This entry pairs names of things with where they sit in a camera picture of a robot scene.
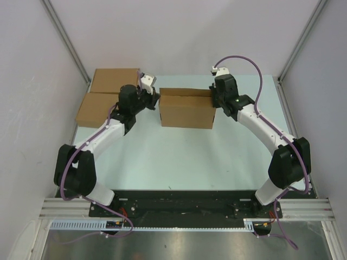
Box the left aluminium frame post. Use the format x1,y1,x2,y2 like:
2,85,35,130
40,0,91,85

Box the right aluminium frame post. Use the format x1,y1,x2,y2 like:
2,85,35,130
277,0,330,84

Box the aluminium front rail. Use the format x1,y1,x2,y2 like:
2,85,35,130
39,198,335,221

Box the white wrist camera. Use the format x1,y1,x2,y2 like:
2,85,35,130
211,67,230,77
140,73,156,95

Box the aluminium frame post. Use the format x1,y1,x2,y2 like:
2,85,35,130
40,0,91,85
277,0,330,84

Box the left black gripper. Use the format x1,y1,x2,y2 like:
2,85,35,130
131,85,161,115

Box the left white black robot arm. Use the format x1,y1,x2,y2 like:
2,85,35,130
54,84,160,217

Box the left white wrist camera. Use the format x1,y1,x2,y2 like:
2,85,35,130
140,73,156,95

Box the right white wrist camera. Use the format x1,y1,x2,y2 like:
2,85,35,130
211,67,230,77

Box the cardboard box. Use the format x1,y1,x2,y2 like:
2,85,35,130
90,68,139,94
75,93,118,128
159,88,216,129

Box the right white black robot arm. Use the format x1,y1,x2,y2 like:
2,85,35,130
209,73,311,217

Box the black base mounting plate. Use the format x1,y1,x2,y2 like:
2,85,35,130
55,189,318,219

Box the white slotted cable duct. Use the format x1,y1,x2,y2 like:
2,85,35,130
50,219,270,232

